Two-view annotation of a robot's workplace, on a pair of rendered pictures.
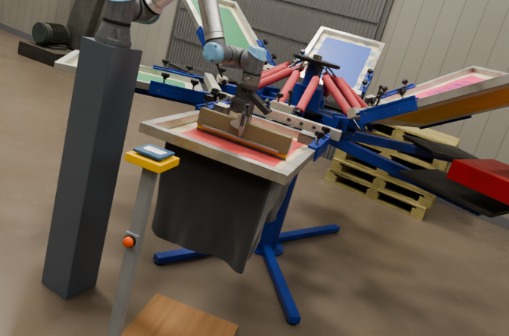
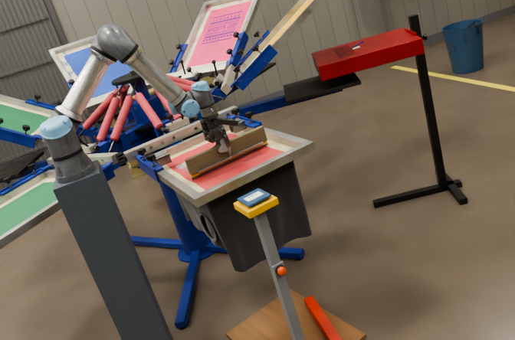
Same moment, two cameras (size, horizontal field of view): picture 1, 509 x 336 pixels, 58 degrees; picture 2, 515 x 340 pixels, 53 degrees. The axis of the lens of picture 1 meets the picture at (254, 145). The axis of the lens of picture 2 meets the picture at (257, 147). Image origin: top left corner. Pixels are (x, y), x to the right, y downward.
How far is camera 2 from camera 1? 142 cm
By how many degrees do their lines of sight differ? 37
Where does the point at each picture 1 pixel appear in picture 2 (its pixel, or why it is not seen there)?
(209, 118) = (198, 162)
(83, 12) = not seen: outside the picture
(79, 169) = (136, 297)
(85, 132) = (119, 263)
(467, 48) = not seen: outside the picture
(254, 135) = (239, 145)
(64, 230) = not seen: outside the picture
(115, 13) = (71, 145)
